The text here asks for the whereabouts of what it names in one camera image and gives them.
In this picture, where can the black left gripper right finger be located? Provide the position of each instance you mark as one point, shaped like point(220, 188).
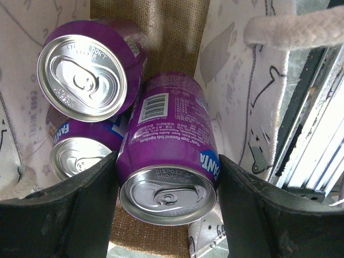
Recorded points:
point(262, 220)

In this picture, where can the canvas bag with rope handles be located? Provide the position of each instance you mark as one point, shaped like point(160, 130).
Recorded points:
point(240, 52)

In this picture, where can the purple soda can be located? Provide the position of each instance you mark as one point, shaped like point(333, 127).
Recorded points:
point(91, 70)

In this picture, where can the purple Fanta can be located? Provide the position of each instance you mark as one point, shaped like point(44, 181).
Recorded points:
point(168, 165)
point(80, 145)

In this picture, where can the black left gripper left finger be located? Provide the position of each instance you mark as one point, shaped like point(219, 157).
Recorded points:
point(70, 219)

